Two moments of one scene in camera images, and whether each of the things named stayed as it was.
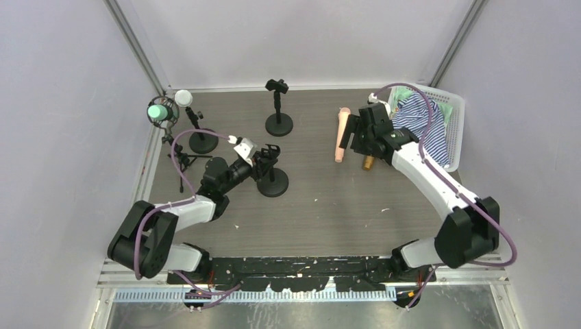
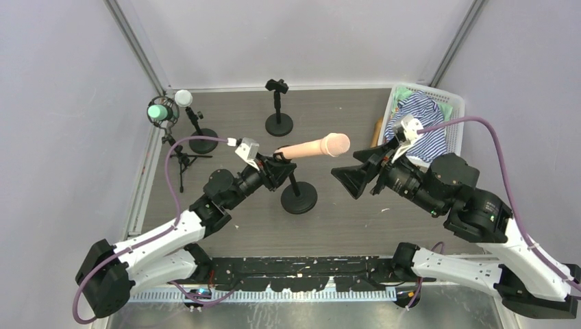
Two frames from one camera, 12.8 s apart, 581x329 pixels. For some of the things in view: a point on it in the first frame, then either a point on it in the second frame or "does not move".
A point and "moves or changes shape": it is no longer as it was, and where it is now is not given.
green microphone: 158,112 does not move
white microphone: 183,98 does not move
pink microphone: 344,114 → 334,144
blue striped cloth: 412,113 does not move
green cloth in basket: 399,92 does not move
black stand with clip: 278,124 does not move
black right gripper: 363,128 → 376,170
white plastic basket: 455,127 does not move
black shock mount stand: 274,181 moves or changes shape
